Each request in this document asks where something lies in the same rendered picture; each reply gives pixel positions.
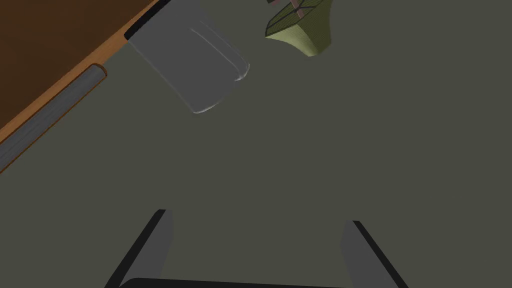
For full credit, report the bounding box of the green ribbed cushion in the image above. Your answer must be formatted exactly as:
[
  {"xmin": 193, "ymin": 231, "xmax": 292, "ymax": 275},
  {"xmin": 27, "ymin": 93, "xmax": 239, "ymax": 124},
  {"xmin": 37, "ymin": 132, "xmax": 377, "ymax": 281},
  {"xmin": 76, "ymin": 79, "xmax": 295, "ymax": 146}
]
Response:
[{"xmin": 264, "ymin": 0, "xmax": 334, "ymax": 58}]

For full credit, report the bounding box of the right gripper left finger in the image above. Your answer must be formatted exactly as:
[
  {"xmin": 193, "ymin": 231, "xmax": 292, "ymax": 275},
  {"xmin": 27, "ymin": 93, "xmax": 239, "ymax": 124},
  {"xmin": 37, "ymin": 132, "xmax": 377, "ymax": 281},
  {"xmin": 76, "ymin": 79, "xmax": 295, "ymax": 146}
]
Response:
[{"xmin": 104, "ymin": 209, "xmax": 175, "ymax": 288}]

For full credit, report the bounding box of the grey cylindrical bar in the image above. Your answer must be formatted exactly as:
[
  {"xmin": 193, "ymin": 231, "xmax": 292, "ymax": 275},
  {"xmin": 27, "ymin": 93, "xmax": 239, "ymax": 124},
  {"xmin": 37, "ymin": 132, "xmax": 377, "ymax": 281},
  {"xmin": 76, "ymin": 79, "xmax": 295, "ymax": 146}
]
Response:
[{"xmin": 0, "ymin": 63, "xmax": 108, "ymax": 174}]

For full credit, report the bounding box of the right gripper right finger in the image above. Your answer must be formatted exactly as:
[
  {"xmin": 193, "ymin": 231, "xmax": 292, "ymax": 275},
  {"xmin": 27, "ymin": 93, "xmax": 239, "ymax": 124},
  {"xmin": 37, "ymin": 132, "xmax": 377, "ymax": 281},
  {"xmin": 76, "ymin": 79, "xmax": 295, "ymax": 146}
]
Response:
[{"xmin": 340, "ymin": 219, "xmax": 410, "ymax": 288}]

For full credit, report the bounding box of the brown wooden table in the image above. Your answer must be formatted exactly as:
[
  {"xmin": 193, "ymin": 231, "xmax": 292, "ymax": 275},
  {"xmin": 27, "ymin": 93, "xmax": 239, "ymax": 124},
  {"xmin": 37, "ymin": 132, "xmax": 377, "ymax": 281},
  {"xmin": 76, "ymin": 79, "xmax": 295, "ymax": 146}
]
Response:
[{"xmin": 0, "ymin": 0, "xmax": 161, "ymax": 141}]

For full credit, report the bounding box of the clear glass jar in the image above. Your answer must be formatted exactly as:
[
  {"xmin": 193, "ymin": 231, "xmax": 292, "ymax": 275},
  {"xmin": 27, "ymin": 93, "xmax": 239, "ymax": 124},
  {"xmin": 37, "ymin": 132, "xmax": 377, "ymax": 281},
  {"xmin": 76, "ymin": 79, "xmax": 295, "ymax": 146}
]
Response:
[{"xmin": 123, "ymin": 0, "xmax": 251, "ymax": 115}]

